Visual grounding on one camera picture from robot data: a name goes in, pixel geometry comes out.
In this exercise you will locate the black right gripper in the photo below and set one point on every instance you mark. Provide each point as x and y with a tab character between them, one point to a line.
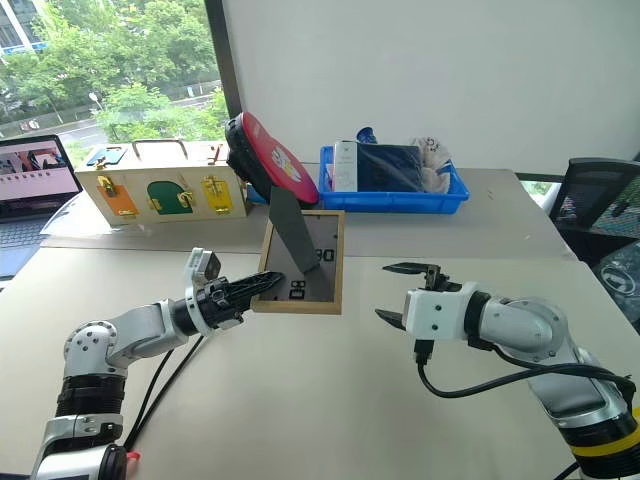
439	281

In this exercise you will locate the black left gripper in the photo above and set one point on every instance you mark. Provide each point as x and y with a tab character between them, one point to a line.
220	305

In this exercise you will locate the wooden picture frame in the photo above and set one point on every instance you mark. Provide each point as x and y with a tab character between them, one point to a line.
327	260

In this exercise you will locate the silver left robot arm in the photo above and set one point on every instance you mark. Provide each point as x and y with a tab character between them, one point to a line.
145	325

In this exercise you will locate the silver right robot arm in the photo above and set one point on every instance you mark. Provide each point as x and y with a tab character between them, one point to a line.
530	325

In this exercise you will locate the blue plastic bin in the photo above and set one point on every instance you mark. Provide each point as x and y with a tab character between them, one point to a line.
395	201

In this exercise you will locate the dark blue flat package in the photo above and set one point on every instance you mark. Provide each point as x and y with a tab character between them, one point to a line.
390	167

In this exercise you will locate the wooden latch lock box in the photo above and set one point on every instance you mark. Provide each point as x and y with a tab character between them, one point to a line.
165	197

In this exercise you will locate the red round disc black rim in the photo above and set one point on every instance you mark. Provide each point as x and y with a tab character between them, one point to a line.
275	160

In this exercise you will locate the white crumpled plastic bag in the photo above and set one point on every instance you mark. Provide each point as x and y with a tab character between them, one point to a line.
437	165

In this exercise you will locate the white slim carton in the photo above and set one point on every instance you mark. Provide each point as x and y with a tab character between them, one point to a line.
345	167

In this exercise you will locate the blue rounded object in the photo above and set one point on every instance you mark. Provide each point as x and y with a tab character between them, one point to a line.
367	135

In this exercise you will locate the black mesh office chair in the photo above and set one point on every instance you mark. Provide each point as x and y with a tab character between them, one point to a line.
595	195

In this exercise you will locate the black bag white logo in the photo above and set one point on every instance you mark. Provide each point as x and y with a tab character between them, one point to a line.
620	277

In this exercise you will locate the open laptop computer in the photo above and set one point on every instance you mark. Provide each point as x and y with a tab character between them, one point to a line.
35	170

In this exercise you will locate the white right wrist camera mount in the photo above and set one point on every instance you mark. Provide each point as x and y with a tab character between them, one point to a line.
435	312

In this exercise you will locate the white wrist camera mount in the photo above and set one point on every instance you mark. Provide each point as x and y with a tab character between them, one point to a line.
196	265
435	312

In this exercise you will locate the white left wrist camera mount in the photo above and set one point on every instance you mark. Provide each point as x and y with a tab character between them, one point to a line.
196	265

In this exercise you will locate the dark window frame post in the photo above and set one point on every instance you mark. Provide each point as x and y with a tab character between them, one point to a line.
225	55

